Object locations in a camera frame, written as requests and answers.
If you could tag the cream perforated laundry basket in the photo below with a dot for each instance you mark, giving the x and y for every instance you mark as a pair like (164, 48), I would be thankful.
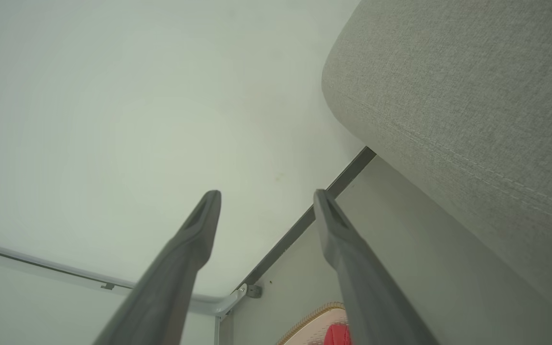
(314, 330)

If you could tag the grey metal partition frame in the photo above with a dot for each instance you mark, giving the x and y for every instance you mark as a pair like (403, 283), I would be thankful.
(209, 305)

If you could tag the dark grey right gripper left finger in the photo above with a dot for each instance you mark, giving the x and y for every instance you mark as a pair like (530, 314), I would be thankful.
(175, 268)

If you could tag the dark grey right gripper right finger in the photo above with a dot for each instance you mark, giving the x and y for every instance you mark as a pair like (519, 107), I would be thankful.
(357, 278)

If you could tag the small black frame clip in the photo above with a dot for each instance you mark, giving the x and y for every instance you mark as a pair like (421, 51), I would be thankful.
(107, 286)

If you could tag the grey fabric sofa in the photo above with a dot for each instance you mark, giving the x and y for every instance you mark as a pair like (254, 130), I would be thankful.
(448, 96)

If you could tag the red and white garment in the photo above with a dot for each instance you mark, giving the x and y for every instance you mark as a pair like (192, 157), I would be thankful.
(338, 335)

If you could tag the black wall baseboard strip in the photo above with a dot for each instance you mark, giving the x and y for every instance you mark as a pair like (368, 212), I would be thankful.
(348, 175)

